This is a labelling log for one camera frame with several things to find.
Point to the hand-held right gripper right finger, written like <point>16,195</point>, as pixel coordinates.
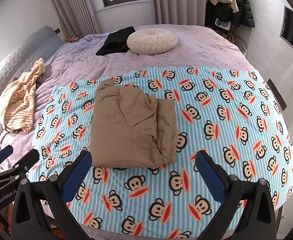
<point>210,177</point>

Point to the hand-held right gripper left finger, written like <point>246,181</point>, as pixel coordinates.
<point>76,177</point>

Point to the tan puffer jacket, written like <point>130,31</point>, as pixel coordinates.
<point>131,125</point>

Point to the clothes pile on chair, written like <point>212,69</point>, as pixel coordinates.
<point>216,10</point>

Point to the yellow striped garment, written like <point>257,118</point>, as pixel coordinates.
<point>19,105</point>

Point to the monkey print striped blanket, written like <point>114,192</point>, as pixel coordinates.
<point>224,105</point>

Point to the grey padded headboard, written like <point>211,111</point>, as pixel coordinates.
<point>16,52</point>

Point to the dark wooden board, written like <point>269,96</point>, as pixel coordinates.
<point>276,93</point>

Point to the yellow packet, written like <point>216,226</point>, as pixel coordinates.
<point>72,39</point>

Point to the purple bedspread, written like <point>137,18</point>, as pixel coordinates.
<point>186,45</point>

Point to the black cloth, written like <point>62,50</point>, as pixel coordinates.
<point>114,42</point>

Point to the round cream cushion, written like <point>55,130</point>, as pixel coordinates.
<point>151,41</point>

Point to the white and blue packet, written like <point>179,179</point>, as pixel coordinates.
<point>222,23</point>

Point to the grey curtain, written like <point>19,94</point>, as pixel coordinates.
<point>176,0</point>
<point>66,5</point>

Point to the hanging black coat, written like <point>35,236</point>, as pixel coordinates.
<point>244,7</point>

